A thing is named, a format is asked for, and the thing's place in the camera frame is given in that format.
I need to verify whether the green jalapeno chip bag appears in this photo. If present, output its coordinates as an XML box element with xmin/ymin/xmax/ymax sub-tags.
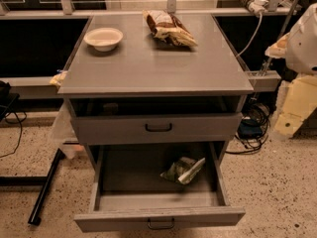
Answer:
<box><xmin>160</xmin><ymin>157</ymin><xmax>205</xmax><ymax>184</ymax></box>

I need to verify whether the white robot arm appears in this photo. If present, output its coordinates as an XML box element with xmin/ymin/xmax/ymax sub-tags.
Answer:
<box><xmin>264</xmin><ymin>3</ymin><xmax>317</xmax><ymax>75</ymax></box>

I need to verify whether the grey drawer cabinet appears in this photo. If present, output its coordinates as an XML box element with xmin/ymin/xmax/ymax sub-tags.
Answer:
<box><xmin>57</xmin><ymin>13</ymin><xmax>255</xmax><ymax>151</ymax></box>

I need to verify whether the closed upper drawer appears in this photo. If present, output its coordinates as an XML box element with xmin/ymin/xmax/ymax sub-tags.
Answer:
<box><xmin>71</xmin><ymin>113</ymin><xmax>242</xmax><ymax>145</ymax></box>

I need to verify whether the brown chip bag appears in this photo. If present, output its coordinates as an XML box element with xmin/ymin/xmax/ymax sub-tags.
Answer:
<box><xmin>143</xmin><ymin>10</ymin><xmax>197</xmax><ymax>47</ymax></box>

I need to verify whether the open middle drawer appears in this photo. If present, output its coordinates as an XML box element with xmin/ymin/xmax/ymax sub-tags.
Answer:
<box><xmin>74</xmin><ymin>143</ymin><xmax>245</xmax><ymax>232</ymax></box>

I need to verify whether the clear plastic bag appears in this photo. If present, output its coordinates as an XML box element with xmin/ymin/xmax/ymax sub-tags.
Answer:
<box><xmin>51</xmin><ymin>104</ymin><xmax>78</xmax><ymax>159</ymax></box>

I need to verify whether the white paper bowl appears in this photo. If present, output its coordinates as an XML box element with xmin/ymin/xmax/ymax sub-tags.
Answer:
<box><xmin>84</xmin><ymin>28</ymin><xmax>123</xmax><ymax>52</ymax></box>

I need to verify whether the yellow foam padding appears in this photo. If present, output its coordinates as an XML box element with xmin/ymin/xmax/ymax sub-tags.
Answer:
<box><xmin>273</xmin><ymin>75</ymin><xmax>317</xmax><ymax>138</ymax></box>

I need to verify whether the black metal floor stand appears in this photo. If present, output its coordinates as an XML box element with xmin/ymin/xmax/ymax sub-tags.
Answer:
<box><xmin>0</xmin><ymin>149</ymin><xmax>65</xmax><ymax>226</ymax></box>

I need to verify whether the black cable bundle on floor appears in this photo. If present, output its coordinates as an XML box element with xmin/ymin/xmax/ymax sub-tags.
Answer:
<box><xmin>225</xmin><ymin>102</ymin><xmax>271</xmax><ymax>156</ymax></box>

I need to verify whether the black cable left floor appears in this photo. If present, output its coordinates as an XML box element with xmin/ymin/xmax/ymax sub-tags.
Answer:
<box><xmin>0</xmin><ymin>80</ymin><xmax>28</xmax><ymax>159</ymax></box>

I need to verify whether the grey metal rail frame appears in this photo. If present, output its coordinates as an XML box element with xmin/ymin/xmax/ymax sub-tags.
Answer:
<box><xmin>0</xmin><ymin>0</ymin><xmax>303</xmax><ymax>100</ymax></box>

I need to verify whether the white power strip with cable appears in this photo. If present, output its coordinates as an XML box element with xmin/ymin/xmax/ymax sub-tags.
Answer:
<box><xmin>237</xmin><ymin>0</ymin><xmax>266</xmax><ymax>57</ymax></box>

